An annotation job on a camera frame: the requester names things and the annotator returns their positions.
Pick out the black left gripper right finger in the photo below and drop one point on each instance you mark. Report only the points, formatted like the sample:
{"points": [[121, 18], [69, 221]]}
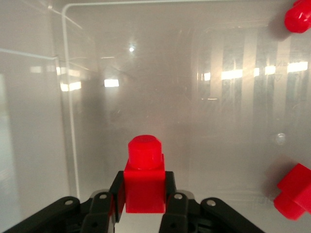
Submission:
{"points": [[179, 213]]}

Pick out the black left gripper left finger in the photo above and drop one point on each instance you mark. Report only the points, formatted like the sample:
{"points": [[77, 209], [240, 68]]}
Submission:
{"points": [[97, 213]]}

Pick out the red toy block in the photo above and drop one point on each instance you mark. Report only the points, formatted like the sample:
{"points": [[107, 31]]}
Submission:
{"points": [[297, 19], [294, 194], [144, 189]]}

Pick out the clear plastic storage box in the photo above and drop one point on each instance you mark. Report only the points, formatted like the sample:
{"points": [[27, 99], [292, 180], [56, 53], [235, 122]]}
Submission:
{"points": [[170, 85]]}

